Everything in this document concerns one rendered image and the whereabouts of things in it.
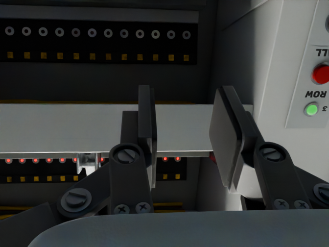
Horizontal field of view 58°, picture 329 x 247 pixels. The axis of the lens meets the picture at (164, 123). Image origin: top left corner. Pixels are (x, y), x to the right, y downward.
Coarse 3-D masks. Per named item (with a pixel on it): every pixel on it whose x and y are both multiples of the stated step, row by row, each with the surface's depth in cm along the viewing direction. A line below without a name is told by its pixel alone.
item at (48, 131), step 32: (0, 128) 27; (32, 128) 27; (64, 128) 27; (96, 128) 27; (160, 128) 28; (192, 128) 28; (0, 160) 46; (32, 160) 47; (64, 160) 47; (96, 160) 29; (160, 160) 49
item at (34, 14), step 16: (224, 0) 37; (240, 0) 31; (256, 0) 27; (0, 16) 37; (16, 16) 37; (32, 16) 37; (48, 16) 37; (64, 16) 37; (80, 16) 37; (96, 16) 38; (112, 16) 38; (128, 16) 38; (144, 16) 38; (160, 16) 38; (176, 16) 38; (192, 16) 39; (224, 16) 37; (240, 16) 31
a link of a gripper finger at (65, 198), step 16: (144, 96) 13; (128, 112) 13; (144, 112) 12; (128, 128) 12; (144, 128) 11; (144, 144) 11; (96, 176) 10; (64, 192) 9; (80, 192) 9; (96, 192) 10; (64, 208) 9; (80, 208) 9; (96, 208) 9
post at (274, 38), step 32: (288, 0) 23; (224, 32) 38; (256, 32) 28; (288, 32) 24; (224, 64) 38; (256, 64) 28; (288, 64) 25; (256, 96) 28; (288, 96) 26; (288, 128) 28; (320, 128) 28; (320, 160) 30; (224, 192) 38
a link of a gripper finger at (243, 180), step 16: (224, 96) 13; (224, 112) 13; (240, 112) 12; (224, 128) 13; (240, 128) 11; (256, 128) 13; (224, 144) 13; (240, 144) 11; (256, 144) 12; (224, 160) 13; (240, 160) 11; (224, 176) 13; (240, 176) 11; (256, 176) 11; (304, 176) 11; (240, 192) 12; (256, 192) 11; (320, 192) 10; (320, 208) 10
